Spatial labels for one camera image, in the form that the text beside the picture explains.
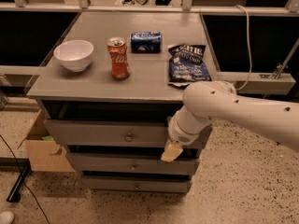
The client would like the cardboard box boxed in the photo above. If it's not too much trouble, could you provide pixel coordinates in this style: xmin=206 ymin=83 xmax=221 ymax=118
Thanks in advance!
xmin=23 ymin=111 xmax=74 ymax=172

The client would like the red cola can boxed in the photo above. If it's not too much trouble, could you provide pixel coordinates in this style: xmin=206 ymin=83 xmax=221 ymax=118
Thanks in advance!
xmin=107 ymin=37 xmax=130 ymax=80

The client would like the grey bottom drawer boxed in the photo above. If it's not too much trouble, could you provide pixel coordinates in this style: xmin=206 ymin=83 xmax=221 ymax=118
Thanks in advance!
xmin=81 ymin=175 xmax=192 ymax=193

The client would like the blue soda can lying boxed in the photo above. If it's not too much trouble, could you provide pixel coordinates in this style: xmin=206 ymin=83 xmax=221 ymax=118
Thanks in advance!
xmin=130 ymin=32 xmax=162 ymax=53

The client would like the blue chip bag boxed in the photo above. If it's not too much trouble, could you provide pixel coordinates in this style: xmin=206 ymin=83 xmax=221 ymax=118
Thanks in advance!
xmin=168 ymin=44 xmax=211 ymax=87

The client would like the grey drawer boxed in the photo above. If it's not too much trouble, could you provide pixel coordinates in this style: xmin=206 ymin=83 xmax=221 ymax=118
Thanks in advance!
xmin=66 ymin=153 xmax=199 ymax=175
xmin=81 ymin=175 xmax=192 ymax=193
xmin=43 ymin=119 xmax=213 ymax=149

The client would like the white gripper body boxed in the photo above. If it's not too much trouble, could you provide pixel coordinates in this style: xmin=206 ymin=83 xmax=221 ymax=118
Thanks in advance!
xmin=168 ymin=114 xmax=200 ymax=146

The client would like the white cable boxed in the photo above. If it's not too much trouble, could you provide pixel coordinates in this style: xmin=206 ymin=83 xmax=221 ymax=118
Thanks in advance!
xmin=233 ymin=4 xmax=253 ymax=92

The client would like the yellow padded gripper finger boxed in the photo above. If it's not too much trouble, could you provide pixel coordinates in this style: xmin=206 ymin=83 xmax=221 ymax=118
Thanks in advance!
xmin=161 ymin=139 xmax=183 ymax=162

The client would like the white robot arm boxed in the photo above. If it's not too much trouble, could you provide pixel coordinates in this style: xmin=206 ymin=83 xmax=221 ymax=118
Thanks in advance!
xmin=161 ymin=81 xmax=299 ymax=162

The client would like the black floor bar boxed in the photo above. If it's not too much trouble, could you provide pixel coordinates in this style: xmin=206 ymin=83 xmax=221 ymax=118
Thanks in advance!
xmin=7 ymin=163 xmax=30 ymax=203

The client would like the white bowl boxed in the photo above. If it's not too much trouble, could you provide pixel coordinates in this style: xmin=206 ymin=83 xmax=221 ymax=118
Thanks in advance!
xmin=54 ymin=40 xmax=94 ymax=72

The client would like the white shoe tip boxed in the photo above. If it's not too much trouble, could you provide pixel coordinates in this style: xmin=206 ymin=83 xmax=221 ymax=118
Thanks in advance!
xmin=0 ymin=211 xmax=15 ymax=224

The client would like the grey top drawer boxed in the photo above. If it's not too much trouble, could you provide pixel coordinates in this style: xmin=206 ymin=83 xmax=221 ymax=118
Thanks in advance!
xmin=43 ymin=119 xmax=213 ymax=149

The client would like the grey drawer cabinet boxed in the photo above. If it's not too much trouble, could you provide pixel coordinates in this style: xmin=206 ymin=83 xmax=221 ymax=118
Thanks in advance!
xmin=28 ymin=12 xmax=211 ymax=181

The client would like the grey middle drawer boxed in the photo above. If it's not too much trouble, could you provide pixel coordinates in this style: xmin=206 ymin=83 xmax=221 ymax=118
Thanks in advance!
xmin=66 ymin=153 xmax=199 ymax=175

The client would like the metal railing frame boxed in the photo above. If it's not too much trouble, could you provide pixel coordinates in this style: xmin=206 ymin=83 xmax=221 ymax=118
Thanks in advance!
xmin=0 ymin=0 xmax=299 ymax=17

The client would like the black floor cable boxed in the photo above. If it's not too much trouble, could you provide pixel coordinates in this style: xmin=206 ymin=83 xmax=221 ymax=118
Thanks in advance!
xmin=0 ymin=134 xmax=50 ymax=224

